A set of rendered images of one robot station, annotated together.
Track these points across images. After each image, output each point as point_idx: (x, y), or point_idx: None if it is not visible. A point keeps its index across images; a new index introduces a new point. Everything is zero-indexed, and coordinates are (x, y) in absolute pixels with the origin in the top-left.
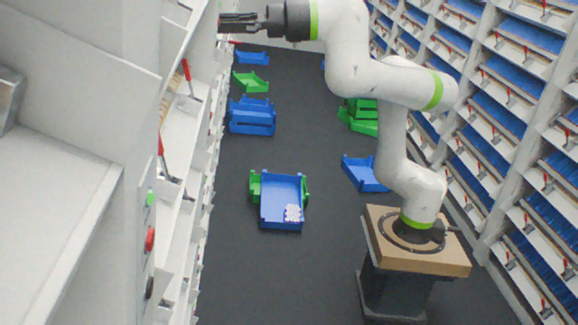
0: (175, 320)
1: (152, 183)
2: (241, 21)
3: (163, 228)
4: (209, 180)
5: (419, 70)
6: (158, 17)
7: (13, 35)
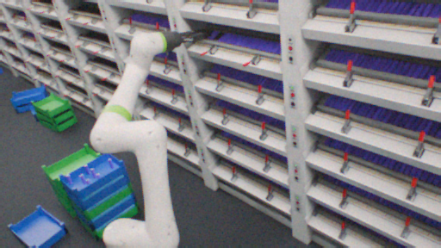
0: (164, 99)
1: (102, 5)
2: (179, 33)
3: (125, 32)
4: (279, 178)
5: (113, 98)
6: None
7: None
